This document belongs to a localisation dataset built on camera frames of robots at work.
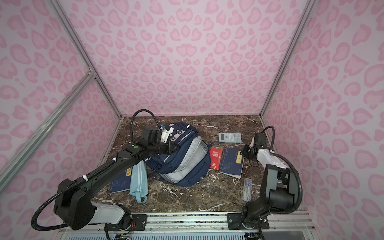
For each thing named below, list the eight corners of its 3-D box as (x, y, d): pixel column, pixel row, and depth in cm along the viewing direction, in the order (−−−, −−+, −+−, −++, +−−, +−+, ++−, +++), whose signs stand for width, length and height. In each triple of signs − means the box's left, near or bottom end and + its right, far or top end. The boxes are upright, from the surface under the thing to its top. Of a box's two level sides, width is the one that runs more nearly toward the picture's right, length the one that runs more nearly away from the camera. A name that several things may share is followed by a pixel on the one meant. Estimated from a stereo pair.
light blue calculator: (218, 142, 106) (219, 141, 104) (217, 134, 111) (218, 132, 109) (241, 142, 106) (242, 141, 104) (239, 134, 110) (240, 132, 109)
